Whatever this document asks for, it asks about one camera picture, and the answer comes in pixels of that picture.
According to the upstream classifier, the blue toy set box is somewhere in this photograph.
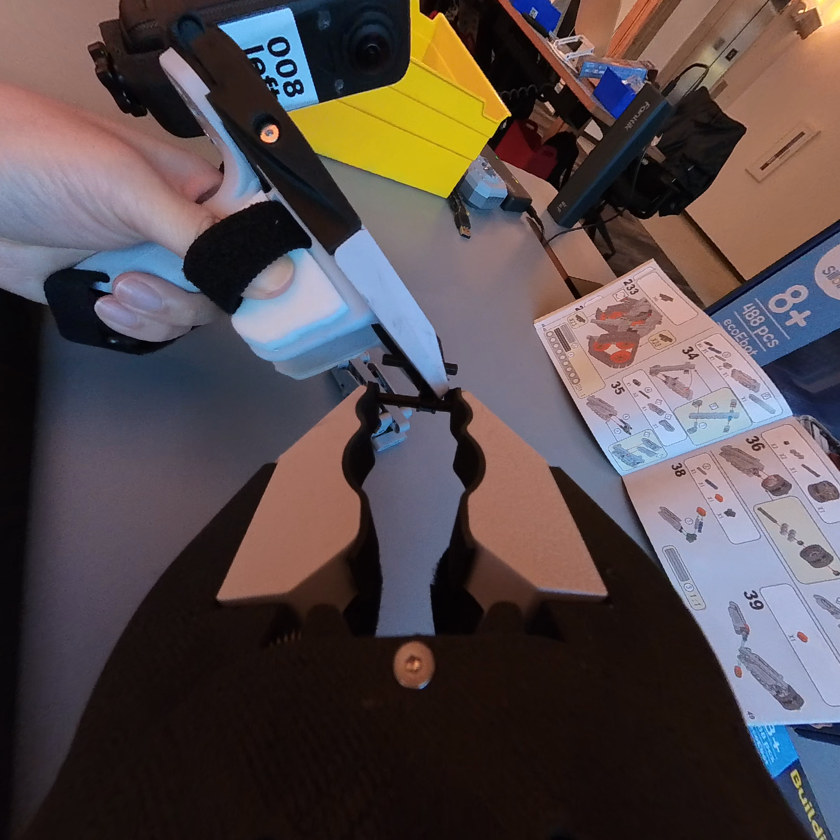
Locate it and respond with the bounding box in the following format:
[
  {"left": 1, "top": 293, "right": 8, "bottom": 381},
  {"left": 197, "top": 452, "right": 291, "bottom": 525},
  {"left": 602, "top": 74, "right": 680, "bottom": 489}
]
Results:
[{"left": 705, "top": 220, "right": 840, "bottom": 460}]

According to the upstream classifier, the black bag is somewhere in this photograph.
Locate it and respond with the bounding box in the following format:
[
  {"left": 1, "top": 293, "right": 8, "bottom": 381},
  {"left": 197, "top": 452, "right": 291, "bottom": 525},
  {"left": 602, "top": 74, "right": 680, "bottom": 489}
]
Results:
[{"left": 630, "top": 85, "right": 749, "bottom": 221}]

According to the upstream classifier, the white wall sign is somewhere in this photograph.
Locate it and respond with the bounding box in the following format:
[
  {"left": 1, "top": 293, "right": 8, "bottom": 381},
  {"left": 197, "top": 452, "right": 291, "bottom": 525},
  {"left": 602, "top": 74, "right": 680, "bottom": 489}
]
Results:
[{"left": 751, "top": 128, "right": 821, "bottom": 181}]

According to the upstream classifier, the wooden workbench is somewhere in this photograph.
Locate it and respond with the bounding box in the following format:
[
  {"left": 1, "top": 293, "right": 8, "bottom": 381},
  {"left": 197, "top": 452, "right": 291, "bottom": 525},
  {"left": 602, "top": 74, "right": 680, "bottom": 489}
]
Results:
[{"left": 495, "top": 0, "right": 664, "bottom": 132}]

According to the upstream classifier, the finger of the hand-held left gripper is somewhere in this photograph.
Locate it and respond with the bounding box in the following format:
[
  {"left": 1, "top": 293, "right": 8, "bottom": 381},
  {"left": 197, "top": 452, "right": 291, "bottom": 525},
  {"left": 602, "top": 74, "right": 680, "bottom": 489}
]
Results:
[{"left": 333, "top": 226, "right": 452, "bottom": 396}]

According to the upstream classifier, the stack of yellow plastic bins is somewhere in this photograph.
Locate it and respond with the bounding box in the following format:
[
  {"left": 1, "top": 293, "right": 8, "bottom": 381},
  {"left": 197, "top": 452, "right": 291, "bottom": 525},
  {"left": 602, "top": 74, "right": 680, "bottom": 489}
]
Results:
[{"left": 289, "top": 13, "right": 513, "bottom": 199}]

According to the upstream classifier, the black toy axle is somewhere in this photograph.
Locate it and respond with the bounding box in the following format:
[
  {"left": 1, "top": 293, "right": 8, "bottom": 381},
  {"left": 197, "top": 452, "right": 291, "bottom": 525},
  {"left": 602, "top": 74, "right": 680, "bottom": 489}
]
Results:
[{"left": 377, "top": 354, "right": 460, "bottom": 414}]

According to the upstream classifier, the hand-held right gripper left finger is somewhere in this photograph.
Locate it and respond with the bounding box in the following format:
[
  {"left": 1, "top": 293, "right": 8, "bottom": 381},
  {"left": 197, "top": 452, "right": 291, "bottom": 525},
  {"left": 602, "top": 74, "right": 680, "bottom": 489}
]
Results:
[{"left": 215, "top": 384, "right": 383, "bottom": 636}]

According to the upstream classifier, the building instruction booklet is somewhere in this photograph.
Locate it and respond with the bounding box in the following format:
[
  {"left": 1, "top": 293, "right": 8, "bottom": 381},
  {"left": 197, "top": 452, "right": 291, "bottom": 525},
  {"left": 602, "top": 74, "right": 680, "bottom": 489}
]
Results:
[{"left": 533, "top": 259, "right": 840, "bottom": 728}]

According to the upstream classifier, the black flat monitor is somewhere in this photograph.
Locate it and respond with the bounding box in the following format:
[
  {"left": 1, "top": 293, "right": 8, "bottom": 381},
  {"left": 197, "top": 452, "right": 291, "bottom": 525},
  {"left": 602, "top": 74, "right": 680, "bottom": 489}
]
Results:
[{"left": 548, "top": 85, "right": 677, "bottom": 227}]

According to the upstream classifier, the person's left hand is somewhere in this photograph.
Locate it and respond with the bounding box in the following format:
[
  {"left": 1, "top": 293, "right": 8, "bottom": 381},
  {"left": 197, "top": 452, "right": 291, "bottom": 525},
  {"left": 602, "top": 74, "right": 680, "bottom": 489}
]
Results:
[{"left": 0, "top": 82, "right": 296, "bottom": 345}]

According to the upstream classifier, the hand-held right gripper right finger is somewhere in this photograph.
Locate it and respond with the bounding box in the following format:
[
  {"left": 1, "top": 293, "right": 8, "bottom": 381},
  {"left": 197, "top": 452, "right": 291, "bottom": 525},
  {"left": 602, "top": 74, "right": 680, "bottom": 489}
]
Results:
[{"left": 430, "top": 387, "right": 608, "bottom": 636}]

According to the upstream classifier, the grey toy motor block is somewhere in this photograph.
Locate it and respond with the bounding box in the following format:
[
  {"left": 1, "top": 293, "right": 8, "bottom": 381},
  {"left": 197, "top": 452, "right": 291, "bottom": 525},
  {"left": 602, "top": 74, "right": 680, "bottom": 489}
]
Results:
[{"left": 457, "top": 157, "right": 509, "bottom": 206}]

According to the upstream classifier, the red canister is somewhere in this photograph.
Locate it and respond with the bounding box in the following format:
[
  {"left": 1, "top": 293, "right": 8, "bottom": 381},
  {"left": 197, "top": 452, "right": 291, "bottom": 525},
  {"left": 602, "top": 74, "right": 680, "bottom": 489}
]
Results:
[{"left": 497, "top": 119, "right": 559, "bottom": 178}]

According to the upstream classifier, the grey building brick assembly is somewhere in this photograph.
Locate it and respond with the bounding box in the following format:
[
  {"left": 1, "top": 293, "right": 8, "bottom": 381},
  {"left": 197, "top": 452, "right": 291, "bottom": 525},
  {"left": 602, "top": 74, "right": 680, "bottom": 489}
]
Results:
[{"left": 331, "top": 351, "right": 414, "bottom": 454}]

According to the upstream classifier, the grey desk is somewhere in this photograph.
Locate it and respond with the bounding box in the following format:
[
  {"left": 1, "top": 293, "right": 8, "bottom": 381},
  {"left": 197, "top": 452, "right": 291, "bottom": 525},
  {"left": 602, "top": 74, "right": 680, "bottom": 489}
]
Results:
[{"left": 13, "top": 154, "right": 840, "bottom": 840}]

